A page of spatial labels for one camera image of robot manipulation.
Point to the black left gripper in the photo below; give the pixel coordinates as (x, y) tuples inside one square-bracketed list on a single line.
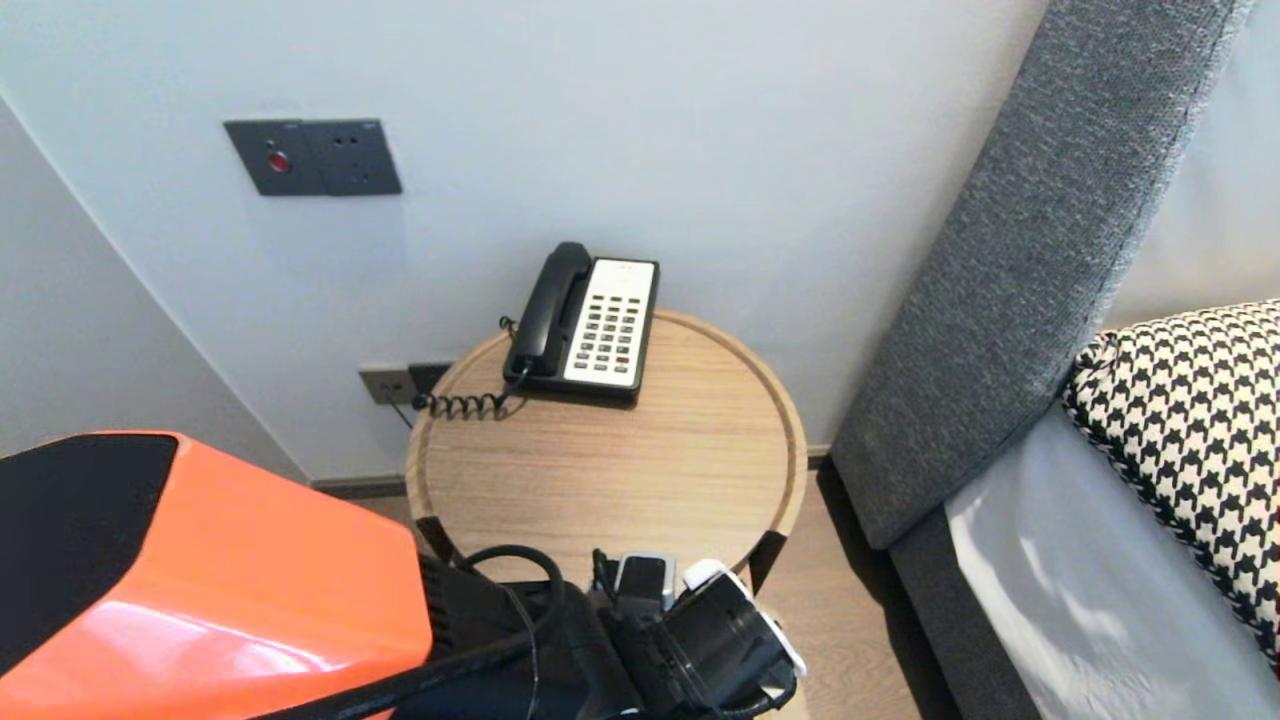
[(630, 650)]

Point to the black and orange left arm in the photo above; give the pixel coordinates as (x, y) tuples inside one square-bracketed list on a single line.
[(250, 580)]

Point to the round wooden side table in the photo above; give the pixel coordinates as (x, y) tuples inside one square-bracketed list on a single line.
[(620, 470)]

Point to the black telephone base white keypad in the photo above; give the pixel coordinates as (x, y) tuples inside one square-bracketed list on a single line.
[(610, 330)]

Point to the black telephone handset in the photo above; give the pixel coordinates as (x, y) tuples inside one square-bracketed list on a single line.
[(550, 298)]

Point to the white bed sheet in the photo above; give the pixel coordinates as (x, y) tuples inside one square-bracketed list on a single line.
[(1080, 600)]

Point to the grey fabric headboard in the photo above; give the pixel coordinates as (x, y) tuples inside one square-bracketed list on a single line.
[(1000, 300)]

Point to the black white houndstooth pillow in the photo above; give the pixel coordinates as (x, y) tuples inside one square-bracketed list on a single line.
[(1190, 430)]

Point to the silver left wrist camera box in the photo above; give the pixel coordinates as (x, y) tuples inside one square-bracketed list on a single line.
[(645, 580)]

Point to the grey fabric bed frame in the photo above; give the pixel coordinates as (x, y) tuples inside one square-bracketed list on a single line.
[(950, 620)]

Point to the small black wall outlet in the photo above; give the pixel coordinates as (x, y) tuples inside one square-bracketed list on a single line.
[(428, 377)]

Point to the small grey wall outlet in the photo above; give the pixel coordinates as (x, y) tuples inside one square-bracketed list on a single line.
[(385, 385)]

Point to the dark grey wall socket plate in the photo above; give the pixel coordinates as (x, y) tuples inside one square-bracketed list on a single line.
[(360, 158)]

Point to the dark grey red-button wall switch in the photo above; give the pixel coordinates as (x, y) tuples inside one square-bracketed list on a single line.
[(278, 158)]

